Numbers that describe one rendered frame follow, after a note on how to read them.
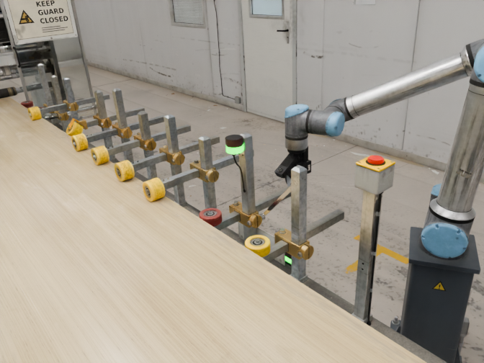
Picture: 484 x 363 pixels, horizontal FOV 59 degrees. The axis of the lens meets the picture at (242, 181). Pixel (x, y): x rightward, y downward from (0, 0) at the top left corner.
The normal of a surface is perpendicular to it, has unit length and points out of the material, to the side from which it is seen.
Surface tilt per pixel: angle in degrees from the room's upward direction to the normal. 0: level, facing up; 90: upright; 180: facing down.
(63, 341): 0
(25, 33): 90
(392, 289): 0
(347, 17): 90
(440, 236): 95
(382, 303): 0
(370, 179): 90
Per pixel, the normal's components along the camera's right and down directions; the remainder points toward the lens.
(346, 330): -0.05, -0.90
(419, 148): -0.77, 0.32
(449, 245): -0.46, 0.48
